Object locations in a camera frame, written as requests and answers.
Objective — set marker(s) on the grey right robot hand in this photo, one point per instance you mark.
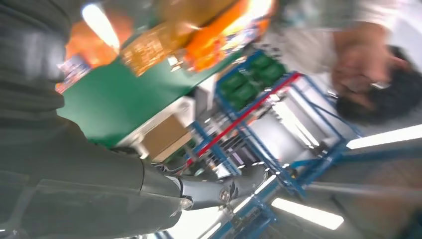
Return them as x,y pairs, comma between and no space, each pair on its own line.
82,198

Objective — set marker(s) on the brown cardboard box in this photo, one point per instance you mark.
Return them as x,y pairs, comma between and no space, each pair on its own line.
165,137

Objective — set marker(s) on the green plastic crate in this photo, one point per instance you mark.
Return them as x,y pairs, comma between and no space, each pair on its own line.
273,73
260,61
234,81

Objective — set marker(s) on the blue metal shelf rack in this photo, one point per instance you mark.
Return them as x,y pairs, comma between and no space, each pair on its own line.
263,132

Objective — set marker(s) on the ceiling light strip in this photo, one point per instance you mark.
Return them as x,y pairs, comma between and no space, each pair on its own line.
385,137
306,214

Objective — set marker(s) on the black glasses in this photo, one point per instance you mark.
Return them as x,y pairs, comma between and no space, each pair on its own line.
366,86

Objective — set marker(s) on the person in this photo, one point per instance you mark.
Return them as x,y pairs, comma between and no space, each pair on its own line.
362,72

